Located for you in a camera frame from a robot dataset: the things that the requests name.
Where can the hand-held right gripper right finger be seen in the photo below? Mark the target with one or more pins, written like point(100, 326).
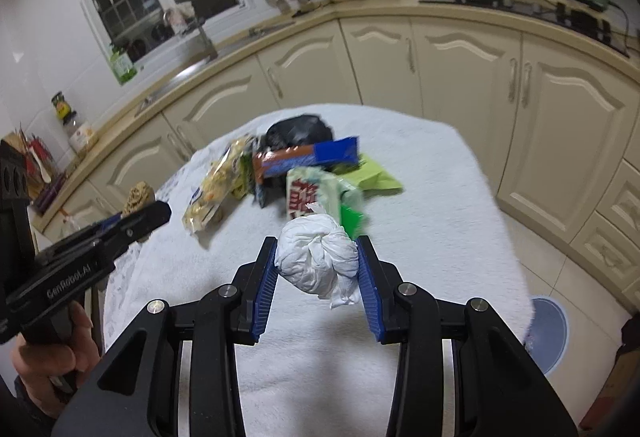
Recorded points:
point(370, 287)

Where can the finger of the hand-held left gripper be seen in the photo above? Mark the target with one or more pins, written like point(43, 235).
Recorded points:
point(145, 219)
point(107, 223)

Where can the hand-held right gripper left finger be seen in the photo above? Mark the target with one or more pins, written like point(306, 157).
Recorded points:
point(265, 287)

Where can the brown lumpy food piece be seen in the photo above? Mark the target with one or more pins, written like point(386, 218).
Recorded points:
point(137, 199)

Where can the white tissue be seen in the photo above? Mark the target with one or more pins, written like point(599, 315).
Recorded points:
point(315, 252)

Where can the brown and blue snack wrapper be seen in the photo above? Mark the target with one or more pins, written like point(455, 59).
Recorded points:
point(290, 159)

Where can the person's left forearm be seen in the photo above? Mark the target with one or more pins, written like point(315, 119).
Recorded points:
point(25, 417)

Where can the person's left hand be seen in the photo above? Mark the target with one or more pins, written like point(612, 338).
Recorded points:
point(85, 352)

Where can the purple utensil holder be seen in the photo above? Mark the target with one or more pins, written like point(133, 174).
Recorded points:
point(50, 192)

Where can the yellow and blue snack packet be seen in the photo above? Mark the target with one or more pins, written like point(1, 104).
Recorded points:
point(215, 189)

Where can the clear plastic storage jar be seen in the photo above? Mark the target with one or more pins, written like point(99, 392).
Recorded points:
point(80, 137)

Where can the black snack wrapper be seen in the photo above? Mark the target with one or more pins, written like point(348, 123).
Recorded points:
point(262, 194)

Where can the red kitchen utensils bundle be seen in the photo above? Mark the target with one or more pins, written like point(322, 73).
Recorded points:
point(37, 154)

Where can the white terry towel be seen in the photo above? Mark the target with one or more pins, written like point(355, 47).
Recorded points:
point(440, 217)

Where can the green and white snack packet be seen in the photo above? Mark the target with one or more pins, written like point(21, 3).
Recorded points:
point(320, 192)

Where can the green blue wrapper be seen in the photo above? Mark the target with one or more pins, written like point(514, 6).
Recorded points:
point(377, 177)

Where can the dark yellow-label sauce bottle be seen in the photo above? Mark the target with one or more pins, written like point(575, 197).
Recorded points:
point(61, 107)

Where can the stainless steel sink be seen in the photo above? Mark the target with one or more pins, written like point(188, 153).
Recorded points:
point(175, 77)

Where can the green glass bottle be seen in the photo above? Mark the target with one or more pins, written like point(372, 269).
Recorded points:
point(122, 67)

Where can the black plastic bag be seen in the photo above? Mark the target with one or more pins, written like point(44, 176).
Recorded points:
point(297, 129)

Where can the blue round floor mat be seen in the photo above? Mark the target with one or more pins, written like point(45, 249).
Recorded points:
point(550, 337)

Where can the steel kitchen faucet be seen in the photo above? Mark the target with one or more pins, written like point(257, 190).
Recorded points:
point(205, 42)

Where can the pink cloth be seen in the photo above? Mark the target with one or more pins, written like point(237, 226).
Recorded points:
point(180, 14)

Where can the cream lower kitchen cabinets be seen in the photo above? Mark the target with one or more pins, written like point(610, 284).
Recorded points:
point(450, 82)

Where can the brown cardboard box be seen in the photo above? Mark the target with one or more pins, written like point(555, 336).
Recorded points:
point(620, 382)

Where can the black glass gas stove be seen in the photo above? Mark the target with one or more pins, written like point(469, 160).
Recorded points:
point(530, 12)

